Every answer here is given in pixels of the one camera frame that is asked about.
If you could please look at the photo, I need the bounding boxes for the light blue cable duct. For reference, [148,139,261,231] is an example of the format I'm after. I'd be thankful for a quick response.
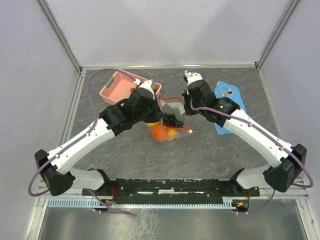
[47,197,238,210]

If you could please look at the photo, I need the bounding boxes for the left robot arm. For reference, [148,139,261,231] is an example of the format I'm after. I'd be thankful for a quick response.
[34,85,162,196]

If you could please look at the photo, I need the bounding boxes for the blue cartoon cloth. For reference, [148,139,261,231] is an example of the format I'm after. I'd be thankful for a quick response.
[213,81,247,136]

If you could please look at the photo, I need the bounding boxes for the pink plastic basket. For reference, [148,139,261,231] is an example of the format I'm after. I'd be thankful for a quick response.
[99,70,160,105]

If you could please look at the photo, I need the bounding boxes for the clear zip top bag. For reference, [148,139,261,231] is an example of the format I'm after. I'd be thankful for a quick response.
[146,97,193,143]

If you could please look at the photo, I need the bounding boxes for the orange persimmon toy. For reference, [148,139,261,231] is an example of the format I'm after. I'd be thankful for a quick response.
[151,124,168,142]

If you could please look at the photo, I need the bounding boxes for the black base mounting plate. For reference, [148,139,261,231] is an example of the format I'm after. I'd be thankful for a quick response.
[93,178,260,206]

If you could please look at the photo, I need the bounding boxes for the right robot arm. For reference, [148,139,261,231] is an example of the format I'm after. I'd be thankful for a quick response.
[183,74,307,196]

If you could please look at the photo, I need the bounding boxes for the yellow orange peach toy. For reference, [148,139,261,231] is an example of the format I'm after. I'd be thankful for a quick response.
[167,128,179,141]

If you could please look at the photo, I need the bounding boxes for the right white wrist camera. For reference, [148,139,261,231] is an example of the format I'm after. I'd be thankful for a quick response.
[183,70,204,85]

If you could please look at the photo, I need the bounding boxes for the dark grape bunch toy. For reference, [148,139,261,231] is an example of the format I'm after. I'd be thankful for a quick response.
[162,114,184,128]

